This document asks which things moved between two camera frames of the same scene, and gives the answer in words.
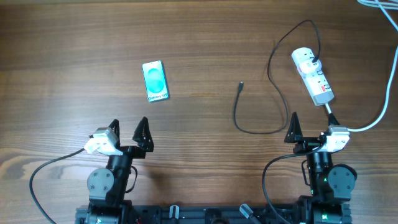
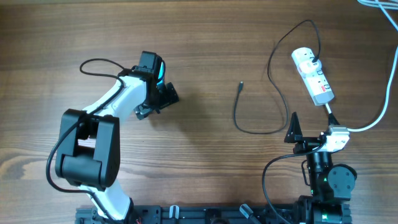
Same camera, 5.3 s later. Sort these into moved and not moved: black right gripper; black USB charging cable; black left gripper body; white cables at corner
Moved: black left gripper body
Not moved: black USB charging cable; black right gripper; white cables at corner
